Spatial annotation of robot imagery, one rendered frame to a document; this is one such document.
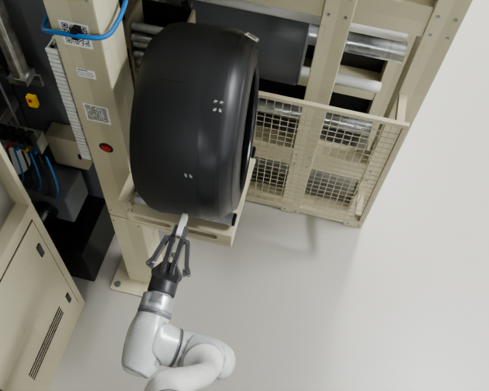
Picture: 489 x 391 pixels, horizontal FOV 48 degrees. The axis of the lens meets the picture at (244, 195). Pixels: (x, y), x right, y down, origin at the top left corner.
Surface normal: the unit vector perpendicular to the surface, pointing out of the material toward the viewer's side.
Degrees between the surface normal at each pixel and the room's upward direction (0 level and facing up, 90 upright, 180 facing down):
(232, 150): 61
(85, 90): 90
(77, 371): 0
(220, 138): 47
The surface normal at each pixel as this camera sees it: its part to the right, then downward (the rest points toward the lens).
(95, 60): -0.23, 0.82
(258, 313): 0.05, -0.53
